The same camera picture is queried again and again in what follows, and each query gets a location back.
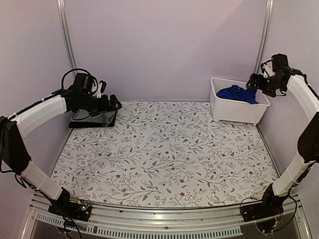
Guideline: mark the blue t-shirt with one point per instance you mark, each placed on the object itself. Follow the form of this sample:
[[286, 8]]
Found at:
[[237, 93]]

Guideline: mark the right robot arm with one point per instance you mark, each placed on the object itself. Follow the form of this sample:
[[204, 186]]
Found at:
[[307, 146]]

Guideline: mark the white plastic laundry bin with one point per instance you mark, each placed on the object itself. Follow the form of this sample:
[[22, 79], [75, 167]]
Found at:
[[237, 111]]

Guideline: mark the folded black garment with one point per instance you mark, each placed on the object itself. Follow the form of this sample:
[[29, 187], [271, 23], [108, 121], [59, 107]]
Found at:
[[82, 119]]

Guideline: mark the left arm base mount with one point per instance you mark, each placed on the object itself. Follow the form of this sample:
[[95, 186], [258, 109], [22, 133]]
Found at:
[[80, 210]]

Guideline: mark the left aluminium frame post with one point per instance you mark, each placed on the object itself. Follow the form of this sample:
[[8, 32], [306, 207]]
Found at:
[[65, 32]]

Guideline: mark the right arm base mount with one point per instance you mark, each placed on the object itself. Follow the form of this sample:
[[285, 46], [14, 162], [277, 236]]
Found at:
[[261, 211]]

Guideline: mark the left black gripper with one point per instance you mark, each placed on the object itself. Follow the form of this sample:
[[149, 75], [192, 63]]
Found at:
[[105, 107]]

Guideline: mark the front aluminium rail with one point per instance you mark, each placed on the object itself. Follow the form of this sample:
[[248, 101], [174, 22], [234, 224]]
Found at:
[[126, 222]]

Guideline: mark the aluminium frame post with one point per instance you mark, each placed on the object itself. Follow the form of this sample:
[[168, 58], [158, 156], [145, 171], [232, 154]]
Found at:
[[265, 33], [65, 32]]

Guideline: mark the right aluminium frame post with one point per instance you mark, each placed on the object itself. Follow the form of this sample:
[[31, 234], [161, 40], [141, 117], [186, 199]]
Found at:
[[265, 33]]

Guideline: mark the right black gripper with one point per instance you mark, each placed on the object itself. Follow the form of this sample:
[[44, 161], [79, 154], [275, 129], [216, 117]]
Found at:
[[253, 80]]

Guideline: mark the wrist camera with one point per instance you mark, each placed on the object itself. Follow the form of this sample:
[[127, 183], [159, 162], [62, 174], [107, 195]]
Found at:
[[88, 85], [277, 62]]

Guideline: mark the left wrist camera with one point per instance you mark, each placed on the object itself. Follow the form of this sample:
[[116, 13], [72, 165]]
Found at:
[[88, 85]]

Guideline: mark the floral tablecloth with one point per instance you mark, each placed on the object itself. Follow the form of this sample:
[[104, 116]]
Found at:
[[166, 154]]

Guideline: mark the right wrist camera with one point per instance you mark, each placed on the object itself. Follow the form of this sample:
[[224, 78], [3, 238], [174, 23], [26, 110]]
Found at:
[[277, 62]]

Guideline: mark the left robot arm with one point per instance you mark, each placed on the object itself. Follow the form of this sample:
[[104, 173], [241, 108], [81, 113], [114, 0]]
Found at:
[[14, 129]]

